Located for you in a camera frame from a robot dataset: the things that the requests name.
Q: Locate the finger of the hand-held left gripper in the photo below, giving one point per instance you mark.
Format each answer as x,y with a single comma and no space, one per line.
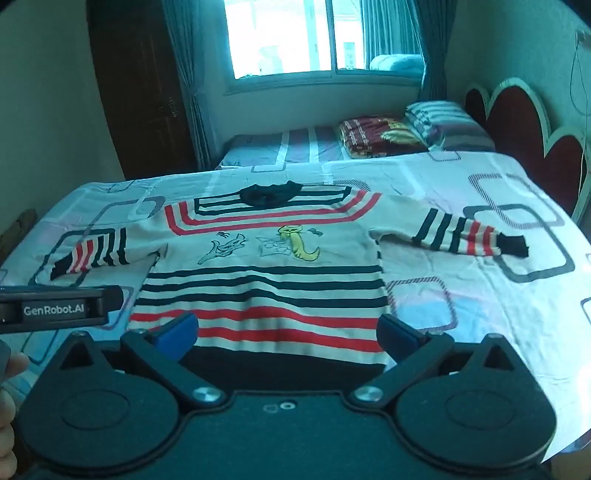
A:
115,297

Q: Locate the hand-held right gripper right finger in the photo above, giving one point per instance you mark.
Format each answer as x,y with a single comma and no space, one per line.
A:
396,337

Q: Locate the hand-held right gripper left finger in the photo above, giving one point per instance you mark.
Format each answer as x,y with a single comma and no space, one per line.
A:
178,331

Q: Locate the striped knit sweater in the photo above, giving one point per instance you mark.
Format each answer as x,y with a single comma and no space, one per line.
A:
277,277

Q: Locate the person's left hand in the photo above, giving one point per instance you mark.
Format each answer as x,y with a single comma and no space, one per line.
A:
7,429

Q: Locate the bed with square-patterned sheet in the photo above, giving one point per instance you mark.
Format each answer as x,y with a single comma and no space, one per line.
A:
461,295

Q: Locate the wooden side table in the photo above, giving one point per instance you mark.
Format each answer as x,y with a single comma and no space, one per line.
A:
18,226

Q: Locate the bed with striped sheet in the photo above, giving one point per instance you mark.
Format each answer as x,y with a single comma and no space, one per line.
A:
258,147

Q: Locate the red folded blanket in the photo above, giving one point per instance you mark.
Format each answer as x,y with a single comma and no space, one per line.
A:
369,136

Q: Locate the brown wooden door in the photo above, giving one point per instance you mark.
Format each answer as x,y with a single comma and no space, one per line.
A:
138,92

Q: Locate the striped pillow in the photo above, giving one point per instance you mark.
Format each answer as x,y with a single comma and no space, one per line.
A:
443,122

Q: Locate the blue curtain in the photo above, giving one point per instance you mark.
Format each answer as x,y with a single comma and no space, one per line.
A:
189,69
434,46

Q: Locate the red scalloped headboard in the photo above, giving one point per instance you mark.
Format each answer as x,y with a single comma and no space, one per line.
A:
521,124

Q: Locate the light blue quilt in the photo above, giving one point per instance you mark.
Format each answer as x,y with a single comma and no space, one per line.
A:
397,63

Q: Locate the window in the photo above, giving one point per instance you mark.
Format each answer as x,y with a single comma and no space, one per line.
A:
277,37

